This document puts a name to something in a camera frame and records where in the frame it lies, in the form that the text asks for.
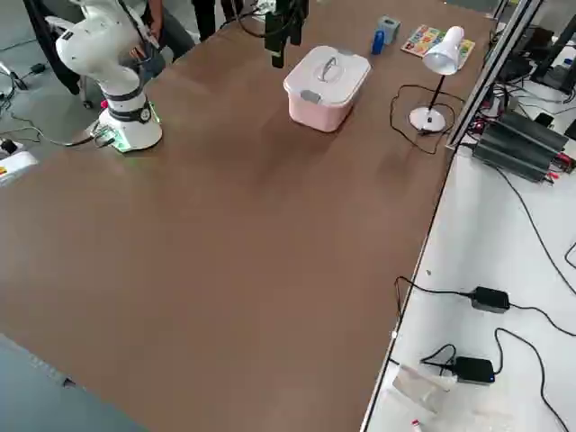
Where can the person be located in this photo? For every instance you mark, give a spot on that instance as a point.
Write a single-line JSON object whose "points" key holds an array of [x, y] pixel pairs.
{"points": [[177, 38], [209, 18]]}

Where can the white desk lamp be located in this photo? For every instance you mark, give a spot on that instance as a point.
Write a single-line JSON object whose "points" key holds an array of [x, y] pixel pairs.
{"points": [[445, 54]]}

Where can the colourful alphabet puzzle board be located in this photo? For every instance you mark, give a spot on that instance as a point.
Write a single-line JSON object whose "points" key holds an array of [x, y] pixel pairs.
{"points": [[416, 40]]}

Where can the black adapter with blue light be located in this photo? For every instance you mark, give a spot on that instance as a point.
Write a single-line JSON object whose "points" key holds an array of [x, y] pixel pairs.
{"points": [[472, 370]]}

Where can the flat black power adapter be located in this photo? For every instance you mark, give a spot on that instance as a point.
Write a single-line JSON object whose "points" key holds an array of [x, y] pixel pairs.
{"points": [[490, 299]]}

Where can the black hanging cloth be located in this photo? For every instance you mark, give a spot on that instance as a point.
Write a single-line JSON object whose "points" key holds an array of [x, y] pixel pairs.
{"points": [[58, 49]]}

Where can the black finned power supply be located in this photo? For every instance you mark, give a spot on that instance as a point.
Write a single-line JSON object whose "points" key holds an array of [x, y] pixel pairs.
{"points": [[517, 148]]}

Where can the pink plastic bin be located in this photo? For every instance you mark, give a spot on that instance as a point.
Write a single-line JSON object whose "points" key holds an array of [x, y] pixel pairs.
{"points": [[315, 114]]}

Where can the black phone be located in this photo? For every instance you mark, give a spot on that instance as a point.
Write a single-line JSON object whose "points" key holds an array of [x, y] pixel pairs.
{"points": [[544, 119]]}

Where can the white bin lid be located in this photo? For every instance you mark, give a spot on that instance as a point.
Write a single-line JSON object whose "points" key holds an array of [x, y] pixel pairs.
{"points": [[346, 74]]}

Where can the small black floor adapter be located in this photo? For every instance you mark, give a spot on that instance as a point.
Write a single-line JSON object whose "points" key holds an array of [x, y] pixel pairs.
{"points": [[38, 68]]}

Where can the aluminium frame post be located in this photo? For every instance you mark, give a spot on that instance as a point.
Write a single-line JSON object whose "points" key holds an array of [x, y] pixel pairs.
{"points": [[488, 72]]}

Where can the blue toy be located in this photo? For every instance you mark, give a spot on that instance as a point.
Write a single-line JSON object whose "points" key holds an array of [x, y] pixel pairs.
{"points": [[378, 45]]}

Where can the clear plastic bag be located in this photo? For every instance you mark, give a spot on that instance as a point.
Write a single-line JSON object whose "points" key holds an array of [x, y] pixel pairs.
{"points": [[418, 387]]}

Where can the grey block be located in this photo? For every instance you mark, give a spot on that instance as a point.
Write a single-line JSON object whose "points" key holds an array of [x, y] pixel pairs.
{"points": [[391, 30]]}

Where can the small red-capped tube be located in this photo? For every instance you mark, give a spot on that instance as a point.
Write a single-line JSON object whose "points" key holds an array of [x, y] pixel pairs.
{"points": [[416, 424]]}

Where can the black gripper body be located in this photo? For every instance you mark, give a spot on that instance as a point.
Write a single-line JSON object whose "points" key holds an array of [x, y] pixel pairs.
{"points": [[292, 8]]}

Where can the white control box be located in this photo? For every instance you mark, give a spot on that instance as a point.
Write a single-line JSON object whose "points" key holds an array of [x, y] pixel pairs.
{"points": [[13, 168]]}

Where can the black monitor stand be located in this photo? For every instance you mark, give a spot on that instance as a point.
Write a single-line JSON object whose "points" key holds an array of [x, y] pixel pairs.
{"points": [[549, 54]]}

